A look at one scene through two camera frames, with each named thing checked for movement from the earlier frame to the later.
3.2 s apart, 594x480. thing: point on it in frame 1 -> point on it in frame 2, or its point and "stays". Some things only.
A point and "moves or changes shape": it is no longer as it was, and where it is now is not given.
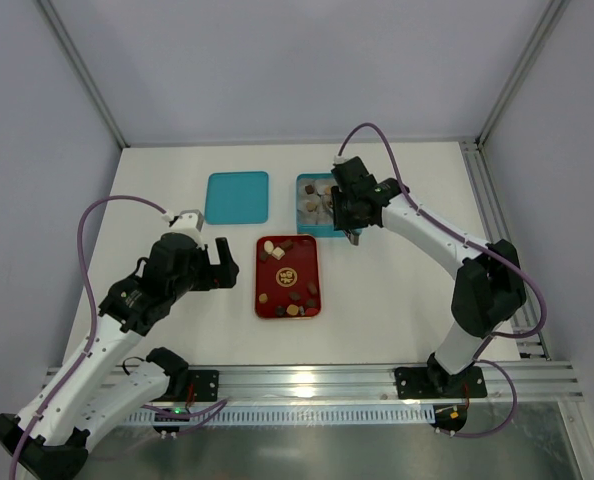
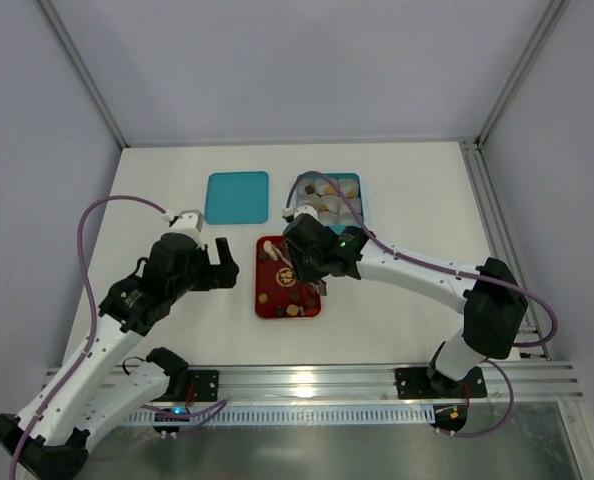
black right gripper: x=347 y=215 -> x=309 y=272
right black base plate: x=439 y=383 stays
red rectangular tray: x=288 y=276 stays
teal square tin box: x=315 y=206 stays
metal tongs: x=353 y=237 moves or changes shape
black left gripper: x=212 y=275 stays
